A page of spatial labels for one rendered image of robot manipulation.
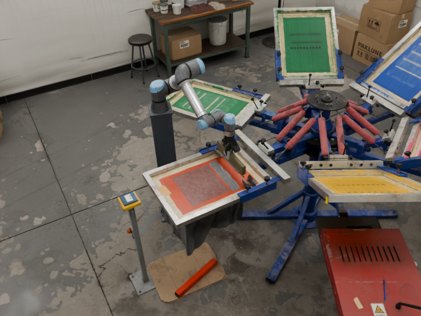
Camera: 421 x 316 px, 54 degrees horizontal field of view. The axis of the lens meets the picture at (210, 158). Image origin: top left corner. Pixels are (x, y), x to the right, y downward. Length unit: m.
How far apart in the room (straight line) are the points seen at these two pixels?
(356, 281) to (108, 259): 2.27
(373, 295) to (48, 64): 5.22
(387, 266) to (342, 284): 0.29
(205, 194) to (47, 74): 3.99
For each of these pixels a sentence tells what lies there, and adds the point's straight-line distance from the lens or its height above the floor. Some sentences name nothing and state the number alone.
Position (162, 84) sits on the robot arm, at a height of 1.43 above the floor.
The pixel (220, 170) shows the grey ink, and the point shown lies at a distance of 3.11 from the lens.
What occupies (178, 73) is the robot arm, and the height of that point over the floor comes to 1.66.
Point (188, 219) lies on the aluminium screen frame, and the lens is 2.73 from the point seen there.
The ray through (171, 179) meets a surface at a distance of 3.07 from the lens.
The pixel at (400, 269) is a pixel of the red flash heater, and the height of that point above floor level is 1.10.
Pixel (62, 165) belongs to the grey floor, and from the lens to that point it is 5.00.
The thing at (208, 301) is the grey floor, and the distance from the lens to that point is 3.53.
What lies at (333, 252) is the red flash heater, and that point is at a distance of 2.48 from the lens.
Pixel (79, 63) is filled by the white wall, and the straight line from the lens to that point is 6.45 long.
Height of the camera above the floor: 3.00
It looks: 39 degrees down
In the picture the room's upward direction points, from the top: 2 degrees counter-clockwise
